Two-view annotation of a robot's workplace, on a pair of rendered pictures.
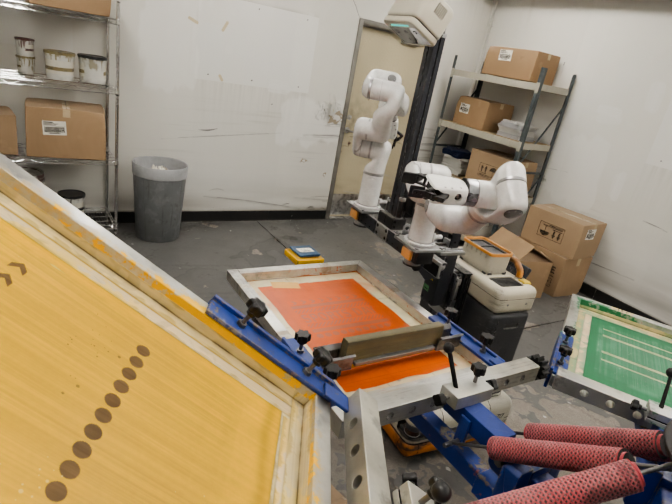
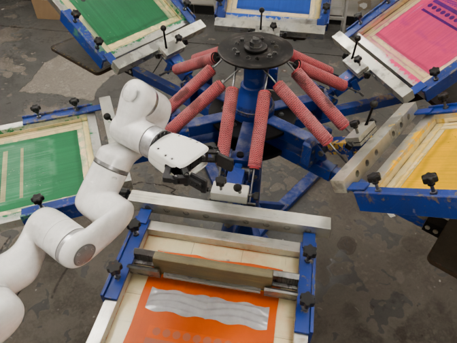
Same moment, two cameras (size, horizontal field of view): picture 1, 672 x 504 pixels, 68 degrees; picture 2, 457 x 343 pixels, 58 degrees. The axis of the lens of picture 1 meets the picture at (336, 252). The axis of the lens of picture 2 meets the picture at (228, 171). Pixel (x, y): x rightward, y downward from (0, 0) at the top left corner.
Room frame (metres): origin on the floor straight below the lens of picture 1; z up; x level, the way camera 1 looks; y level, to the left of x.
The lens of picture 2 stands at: (1.71, 0.29, 2.08)
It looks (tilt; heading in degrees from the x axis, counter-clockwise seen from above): 44 degrees down; 225
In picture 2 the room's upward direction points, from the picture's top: straight up
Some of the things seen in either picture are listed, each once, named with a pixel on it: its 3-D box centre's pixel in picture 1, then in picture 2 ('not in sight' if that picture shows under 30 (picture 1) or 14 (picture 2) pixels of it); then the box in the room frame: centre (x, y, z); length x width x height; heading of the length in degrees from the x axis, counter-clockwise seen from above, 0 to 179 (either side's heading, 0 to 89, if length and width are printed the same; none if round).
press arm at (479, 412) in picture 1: (478, 420); (232, 189); (1.00, -0.41, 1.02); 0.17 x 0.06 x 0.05; 35
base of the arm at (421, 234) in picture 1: (426, 223); not in sight; (1.89, -0.33, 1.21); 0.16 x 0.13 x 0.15; 119
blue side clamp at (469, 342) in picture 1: (462, 344); (128, 259); (1.42, -0.46, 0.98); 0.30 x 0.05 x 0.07; 35
